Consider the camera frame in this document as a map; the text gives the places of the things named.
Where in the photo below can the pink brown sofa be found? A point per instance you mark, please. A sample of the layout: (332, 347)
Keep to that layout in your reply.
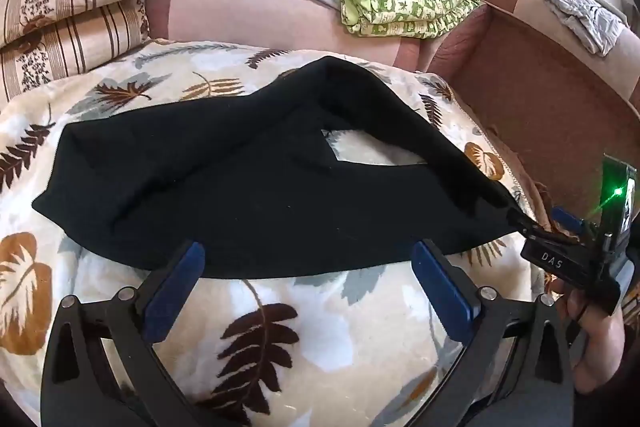
(540, 97)

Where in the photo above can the light grey crumpled cloth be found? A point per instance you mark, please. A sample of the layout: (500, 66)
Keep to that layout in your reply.
(585, 14)

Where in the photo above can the black pants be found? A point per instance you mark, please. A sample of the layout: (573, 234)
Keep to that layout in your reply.
(240, 187)

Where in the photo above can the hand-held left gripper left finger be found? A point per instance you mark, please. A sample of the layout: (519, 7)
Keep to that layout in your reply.
(176, 287)

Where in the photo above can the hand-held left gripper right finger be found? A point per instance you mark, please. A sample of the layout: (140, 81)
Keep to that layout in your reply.
(444, 289)

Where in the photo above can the person's right hand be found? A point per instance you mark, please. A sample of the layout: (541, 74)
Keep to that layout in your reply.
(597, 347)

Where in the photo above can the leaf print fleece blanket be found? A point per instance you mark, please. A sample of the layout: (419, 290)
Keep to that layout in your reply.
(310, 332)

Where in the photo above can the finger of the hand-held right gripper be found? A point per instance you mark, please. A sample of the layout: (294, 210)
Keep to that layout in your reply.
(530, 224)
(566, 218)

